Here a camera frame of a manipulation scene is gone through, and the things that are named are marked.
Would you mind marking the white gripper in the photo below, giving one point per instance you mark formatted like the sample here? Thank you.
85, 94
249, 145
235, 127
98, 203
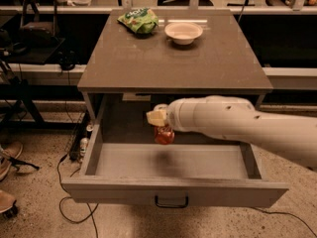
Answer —
177, 117

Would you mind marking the red coke can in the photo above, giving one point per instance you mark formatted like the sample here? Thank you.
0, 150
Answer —
164, 135

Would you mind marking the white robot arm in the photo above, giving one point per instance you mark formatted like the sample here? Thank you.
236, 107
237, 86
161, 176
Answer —
236, 119

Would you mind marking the open grey top drawer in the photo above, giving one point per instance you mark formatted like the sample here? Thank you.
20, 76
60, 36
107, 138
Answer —
124, 165

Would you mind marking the white label under tabletop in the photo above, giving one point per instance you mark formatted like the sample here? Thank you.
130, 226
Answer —
136, 97

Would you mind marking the grey cabinet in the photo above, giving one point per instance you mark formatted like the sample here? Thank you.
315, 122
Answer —
219, 62

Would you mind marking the white bowl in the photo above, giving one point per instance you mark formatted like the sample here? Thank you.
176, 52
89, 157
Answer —
183, 33

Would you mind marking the green chip bag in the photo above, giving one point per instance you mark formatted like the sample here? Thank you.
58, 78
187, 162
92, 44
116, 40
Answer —
140, 21

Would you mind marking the black power strip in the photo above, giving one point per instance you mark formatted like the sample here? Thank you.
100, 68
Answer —
79, 132

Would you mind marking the black headphones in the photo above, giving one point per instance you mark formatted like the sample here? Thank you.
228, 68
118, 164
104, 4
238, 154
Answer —
67, 60

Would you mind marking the black bag on shelf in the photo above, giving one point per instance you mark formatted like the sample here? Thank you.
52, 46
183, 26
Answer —
37, 33

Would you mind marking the brown shoe upper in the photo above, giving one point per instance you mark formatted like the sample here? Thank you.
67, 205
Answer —
7, 152

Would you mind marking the brown shoe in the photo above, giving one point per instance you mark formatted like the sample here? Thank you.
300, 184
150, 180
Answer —
7, 152
8, 206

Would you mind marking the brown shoe lower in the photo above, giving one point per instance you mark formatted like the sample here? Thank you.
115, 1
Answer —
8, 206

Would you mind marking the black drawer handle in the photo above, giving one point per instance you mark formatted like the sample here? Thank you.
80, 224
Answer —
171, 203

